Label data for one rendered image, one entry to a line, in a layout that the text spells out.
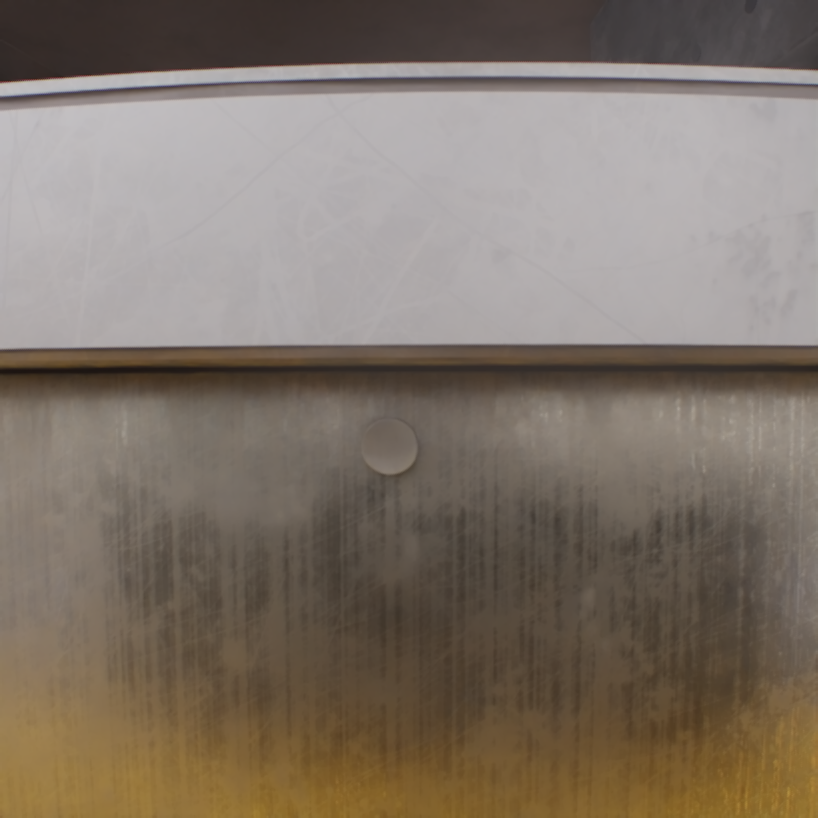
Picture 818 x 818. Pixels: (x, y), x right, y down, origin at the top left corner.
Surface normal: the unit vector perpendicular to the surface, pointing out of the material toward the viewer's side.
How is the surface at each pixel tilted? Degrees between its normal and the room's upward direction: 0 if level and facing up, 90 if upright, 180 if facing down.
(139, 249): 90
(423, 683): 90
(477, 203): 90
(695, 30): 90
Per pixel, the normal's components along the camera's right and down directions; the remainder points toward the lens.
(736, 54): -0.99, 0.00
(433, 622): -0.01, 0.02
